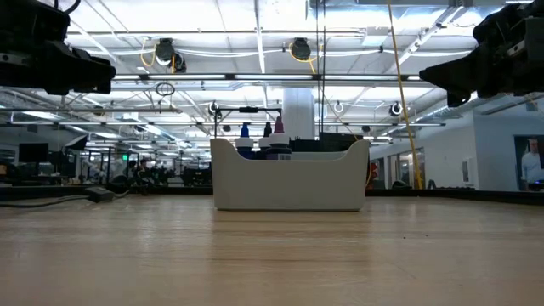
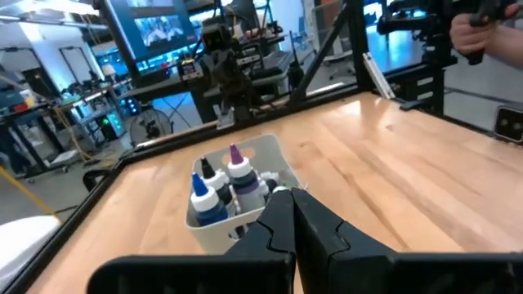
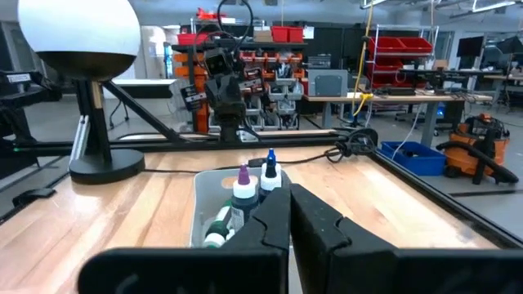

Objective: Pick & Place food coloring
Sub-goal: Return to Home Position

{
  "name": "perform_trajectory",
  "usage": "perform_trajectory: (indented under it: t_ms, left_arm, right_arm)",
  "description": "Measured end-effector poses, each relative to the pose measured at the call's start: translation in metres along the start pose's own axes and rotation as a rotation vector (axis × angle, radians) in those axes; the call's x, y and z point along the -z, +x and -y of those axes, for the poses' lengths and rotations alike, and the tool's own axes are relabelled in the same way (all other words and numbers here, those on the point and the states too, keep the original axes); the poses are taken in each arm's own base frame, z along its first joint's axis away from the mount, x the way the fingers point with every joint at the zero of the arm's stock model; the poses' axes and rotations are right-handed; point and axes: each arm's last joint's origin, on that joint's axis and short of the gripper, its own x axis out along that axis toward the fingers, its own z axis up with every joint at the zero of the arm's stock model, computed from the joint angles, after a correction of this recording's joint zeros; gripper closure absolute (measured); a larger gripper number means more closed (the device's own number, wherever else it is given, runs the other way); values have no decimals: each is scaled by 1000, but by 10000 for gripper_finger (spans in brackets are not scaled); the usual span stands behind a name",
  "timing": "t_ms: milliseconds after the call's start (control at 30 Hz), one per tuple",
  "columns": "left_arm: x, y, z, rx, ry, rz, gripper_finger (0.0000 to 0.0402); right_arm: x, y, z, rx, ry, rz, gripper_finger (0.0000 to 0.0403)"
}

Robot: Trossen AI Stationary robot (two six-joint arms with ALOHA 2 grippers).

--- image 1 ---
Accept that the long overhead light bar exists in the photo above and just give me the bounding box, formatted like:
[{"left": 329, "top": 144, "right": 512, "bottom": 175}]
[{"left": 112, "top": 72, "right": 426, "bottom": 84}]

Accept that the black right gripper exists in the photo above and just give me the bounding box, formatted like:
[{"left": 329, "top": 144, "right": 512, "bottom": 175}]
[{"left": 419, "top": 0, "right": 544, "bottom": 108}]

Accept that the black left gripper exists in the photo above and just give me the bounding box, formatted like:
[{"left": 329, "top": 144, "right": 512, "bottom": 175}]
[{"left": 0, "top": 0, "right": 116, "bottom": 96}]

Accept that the grey plastic bin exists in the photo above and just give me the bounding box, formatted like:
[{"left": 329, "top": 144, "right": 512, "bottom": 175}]
[{"left": 210, "top": 138, "right": 371, "bottom": 213}]

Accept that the yellow hanging cable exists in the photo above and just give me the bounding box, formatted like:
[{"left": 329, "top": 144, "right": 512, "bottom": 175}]
[{"left": 386, "top": 0, "right": 424, "bottom": 190}]

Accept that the purple-capped food colouring bottle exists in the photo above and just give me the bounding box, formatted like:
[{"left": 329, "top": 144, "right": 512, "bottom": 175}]
[{"left": 267, "top": 116, "right": 293, "bottom": 162}]

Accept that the black aluminium table frame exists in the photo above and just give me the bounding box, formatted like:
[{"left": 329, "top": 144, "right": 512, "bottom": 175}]
[{"left": 0, "top": 183, "right": 544, "bottom": 207}]

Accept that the white pillar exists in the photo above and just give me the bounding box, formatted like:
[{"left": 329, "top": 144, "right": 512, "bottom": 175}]
[{"left": 282, "top": 88, "right": 316, "bottom": 141}]

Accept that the black cord reel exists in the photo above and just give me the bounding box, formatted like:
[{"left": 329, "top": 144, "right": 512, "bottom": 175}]
[
  {"left": 290, "top": 37, "right": 313, "bottom": 62},
  {"left": 154, "top": 37, "right": 187, "bottom": 73}
]

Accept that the black adapter cable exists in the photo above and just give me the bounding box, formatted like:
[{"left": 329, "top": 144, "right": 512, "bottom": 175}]
[{"left": 0, "top": 194, "right": 91, "bottom": 209}]

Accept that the person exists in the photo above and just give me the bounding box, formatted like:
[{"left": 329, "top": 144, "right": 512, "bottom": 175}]
[{"left": 520, "top": 138, "right": 544, "bottom": 191}]

